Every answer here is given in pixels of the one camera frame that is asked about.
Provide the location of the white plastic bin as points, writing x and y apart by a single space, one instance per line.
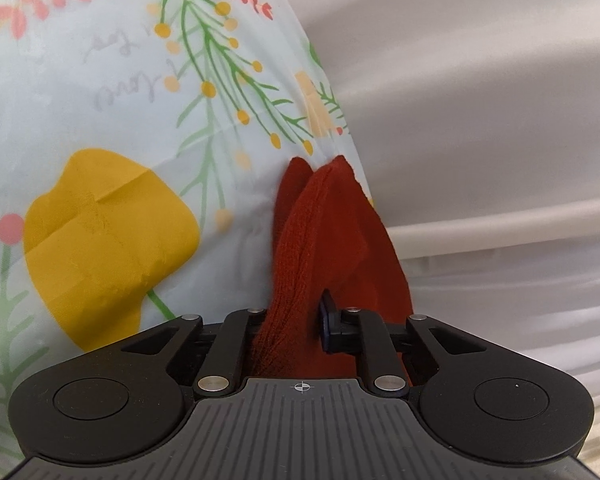
480 135

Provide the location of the floral bedsheet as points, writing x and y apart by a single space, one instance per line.
130 160

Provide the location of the red knit cardigan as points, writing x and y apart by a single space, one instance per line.
330 260

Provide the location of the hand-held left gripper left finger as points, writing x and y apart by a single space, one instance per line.
240 332

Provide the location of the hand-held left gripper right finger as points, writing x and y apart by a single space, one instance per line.
327 321

